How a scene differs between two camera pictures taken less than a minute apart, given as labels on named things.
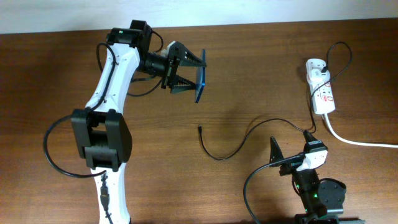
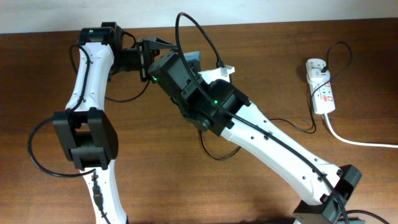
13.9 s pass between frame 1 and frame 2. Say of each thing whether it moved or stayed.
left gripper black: moved
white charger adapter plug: stayed
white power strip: stayed
